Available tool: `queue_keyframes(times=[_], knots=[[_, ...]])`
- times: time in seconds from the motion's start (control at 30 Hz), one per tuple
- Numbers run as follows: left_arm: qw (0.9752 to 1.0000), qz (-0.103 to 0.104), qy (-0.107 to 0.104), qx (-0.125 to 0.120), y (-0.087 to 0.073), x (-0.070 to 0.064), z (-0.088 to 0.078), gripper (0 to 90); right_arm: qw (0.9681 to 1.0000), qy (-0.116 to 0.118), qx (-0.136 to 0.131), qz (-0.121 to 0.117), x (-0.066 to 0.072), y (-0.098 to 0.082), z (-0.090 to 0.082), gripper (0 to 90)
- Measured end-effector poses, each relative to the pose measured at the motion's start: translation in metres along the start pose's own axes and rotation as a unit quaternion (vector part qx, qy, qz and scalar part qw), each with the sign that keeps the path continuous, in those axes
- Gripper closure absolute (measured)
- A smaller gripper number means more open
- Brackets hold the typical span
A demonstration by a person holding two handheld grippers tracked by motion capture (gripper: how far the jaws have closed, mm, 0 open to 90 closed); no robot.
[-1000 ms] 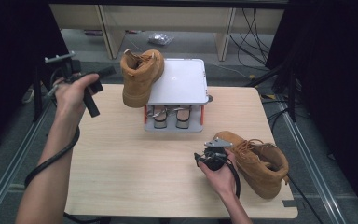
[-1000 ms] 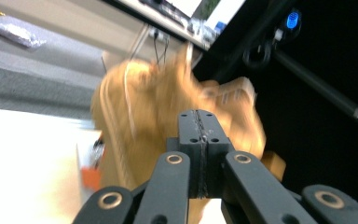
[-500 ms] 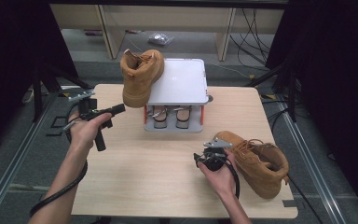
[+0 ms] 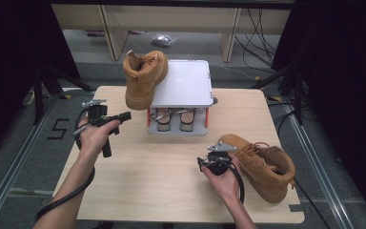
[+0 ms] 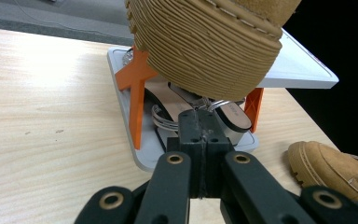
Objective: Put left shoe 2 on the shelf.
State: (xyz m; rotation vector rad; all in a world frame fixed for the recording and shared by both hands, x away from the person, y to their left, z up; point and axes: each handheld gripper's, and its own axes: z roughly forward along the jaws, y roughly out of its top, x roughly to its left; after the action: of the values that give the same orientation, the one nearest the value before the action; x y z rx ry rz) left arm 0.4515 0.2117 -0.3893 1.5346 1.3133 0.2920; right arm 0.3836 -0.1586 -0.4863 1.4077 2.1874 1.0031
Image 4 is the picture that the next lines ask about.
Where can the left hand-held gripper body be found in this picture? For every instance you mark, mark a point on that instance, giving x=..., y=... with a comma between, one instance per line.
x=97, y=113

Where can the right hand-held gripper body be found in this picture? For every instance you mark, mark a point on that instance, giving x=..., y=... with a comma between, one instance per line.
x=218, y=163

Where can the tan suede boot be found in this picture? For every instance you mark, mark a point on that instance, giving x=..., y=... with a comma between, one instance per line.
x=260, y=165
x=143, y=79

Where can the white two-tier shoe rack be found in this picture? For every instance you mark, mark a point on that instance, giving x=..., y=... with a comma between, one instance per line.
x=187, y=82

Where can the person's right hand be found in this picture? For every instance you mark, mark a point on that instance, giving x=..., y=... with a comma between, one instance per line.
x=225, y=186

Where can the person's left hand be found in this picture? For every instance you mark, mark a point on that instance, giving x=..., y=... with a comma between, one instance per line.
x=92, y=140

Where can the black metal stand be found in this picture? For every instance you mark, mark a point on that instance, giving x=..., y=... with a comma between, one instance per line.
x=38, y=95
x=298, y=95

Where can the clear plastic bag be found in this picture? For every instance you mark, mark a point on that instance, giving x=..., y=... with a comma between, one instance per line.
x=164, y=39

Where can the black curtain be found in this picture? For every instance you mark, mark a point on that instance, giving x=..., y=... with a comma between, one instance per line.
x=346, y=63
x=6, y=63

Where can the metal floor rail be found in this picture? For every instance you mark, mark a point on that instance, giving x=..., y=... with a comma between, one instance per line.
x=12, y=168
x=317, y=165

